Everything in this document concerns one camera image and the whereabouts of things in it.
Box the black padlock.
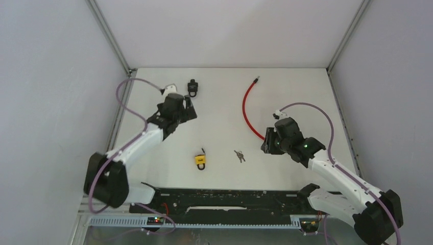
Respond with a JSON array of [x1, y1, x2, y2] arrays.
[[187, 79, 199, 97]]

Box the key bunch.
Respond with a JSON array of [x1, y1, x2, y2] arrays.
[[234, 150, 246, 163]]

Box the yellow padlock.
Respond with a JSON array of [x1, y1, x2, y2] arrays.
[[194, 148, 206, 170]]

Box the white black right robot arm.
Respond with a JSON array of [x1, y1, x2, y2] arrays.
[[261, 117, 404, 244]]

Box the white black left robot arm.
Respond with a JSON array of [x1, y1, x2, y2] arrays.
[[83, 93, 197, 213]]

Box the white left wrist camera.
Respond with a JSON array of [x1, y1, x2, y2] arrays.
[[160, 84, 178, 96]]

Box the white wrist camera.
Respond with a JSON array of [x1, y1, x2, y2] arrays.
[[273, 110, 281, 120], [160, 84, 178, 96]]

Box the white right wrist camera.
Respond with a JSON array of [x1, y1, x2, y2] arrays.
[[273, 110, 281, 120]]

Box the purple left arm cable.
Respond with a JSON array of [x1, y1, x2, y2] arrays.
[[88, 78, 177, 236]]

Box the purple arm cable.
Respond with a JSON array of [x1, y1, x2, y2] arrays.
[[88, 78, 177, 236], [279, 102, 402, 245]]

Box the red cable lock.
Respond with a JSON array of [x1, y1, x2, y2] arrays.
[[241, 76, 266, 141]]

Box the aluminium frame rail right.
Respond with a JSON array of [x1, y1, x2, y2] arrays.
[[328, 1, 379, 178]]

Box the aluminium frame rail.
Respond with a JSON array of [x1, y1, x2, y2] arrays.
[[69, 0, 138, 245], [328, 1, 379, 178]]

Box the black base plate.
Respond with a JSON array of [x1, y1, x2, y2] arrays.
[[129, 188, 325, 228]]

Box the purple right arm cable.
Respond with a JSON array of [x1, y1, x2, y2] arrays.
[[279, 102, 402, 245]]

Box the aluminium frame rail left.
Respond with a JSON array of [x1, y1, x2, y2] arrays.
[[69, 0, 138, 245]]

